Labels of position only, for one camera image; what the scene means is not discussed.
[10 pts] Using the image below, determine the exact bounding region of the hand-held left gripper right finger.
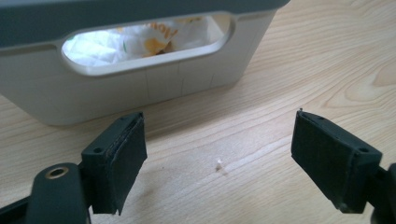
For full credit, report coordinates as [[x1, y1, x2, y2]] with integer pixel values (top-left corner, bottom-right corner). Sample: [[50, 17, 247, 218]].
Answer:
[[290, 107, 383, 215]]

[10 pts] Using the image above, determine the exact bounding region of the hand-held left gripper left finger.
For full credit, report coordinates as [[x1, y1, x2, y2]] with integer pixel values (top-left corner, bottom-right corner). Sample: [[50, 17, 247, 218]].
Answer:
[[80, 111, 149, 217]]

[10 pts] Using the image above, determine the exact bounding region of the white storage bin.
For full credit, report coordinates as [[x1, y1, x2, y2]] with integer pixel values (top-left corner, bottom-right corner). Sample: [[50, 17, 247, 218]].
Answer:
[[0, 8, 278, 127]]

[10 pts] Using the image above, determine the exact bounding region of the white crumpled paper wrapper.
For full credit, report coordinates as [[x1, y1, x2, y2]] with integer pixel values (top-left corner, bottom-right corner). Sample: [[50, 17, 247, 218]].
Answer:
[[62, 16, 216, 67]]

